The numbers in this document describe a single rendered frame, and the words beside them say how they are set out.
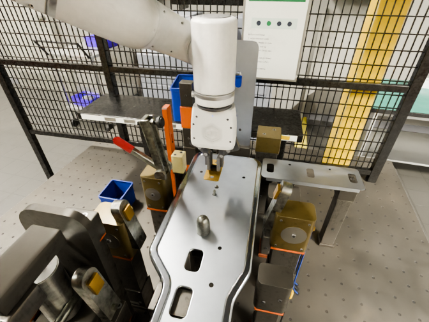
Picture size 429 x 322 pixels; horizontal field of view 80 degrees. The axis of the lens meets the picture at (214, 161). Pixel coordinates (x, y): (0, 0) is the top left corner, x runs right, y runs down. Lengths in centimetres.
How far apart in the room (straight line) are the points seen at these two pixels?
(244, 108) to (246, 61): 15
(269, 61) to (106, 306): 93
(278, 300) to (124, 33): 57
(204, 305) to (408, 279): 74
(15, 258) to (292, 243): 54
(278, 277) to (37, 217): 45
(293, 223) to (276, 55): 67
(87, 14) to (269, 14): 73
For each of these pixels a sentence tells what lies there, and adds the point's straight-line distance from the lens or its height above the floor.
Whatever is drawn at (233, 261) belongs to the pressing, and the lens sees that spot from 58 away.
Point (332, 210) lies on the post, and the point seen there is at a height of 88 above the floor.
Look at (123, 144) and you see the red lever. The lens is 70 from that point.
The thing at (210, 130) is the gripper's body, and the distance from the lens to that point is 56.
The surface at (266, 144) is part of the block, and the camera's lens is 86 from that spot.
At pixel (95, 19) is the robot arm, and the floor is 143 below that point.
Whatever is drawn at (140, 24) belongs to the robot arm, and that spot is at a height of 143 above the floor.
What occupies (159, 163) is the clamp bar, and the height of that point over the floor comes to 110.
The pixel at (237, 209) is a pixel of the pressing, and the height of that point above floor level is 100.
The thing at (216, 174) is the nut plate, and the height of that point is 109.
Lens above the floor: 148
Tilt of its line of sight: 36 degrees down
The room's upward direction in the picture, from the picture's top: straight up
